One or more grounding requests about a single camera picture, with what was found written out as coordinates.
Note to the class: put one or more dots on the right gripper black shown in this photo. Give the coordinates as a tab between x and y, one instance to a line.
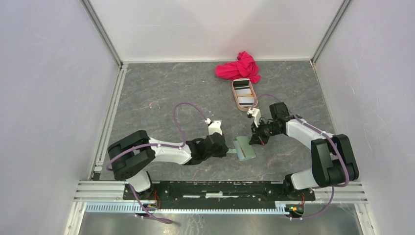
257	137

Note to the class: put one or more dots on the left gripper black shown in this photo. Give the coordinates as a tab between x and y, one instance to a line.
222	152

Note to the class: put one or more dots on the green card holder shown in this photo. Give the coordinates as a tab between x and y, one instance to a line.
242	149

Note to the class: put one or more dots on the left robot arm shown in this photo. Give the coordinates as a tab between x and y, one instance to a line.
130	155

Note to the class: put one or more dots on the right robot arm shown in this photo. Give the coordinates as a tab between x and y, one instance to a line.
333	162

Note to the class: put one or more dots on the printed card in tray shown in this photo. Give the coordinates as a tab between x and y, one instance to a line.
244	92

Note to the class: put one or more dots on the pink oval tray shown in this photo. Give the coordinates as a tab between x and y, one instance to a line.
244	109

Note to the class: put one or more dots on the red cloth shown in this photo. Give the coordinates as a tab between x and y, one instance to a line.
244	67

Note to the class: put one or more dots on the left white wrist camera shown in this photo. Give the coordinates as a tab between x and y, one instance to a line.
214	126

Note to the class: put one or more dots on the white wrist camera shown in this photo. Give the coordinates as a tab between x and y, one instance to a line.
255	115
214	126

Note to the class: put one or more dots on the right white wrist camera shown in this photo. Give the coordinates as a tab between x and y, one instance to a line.
255	115

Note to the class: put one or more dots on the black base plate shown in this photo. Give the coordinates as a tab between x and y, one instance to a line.
223	194

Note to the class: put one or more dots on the white slotted cable duct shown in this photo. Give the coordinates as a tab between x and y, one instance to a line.
136	208

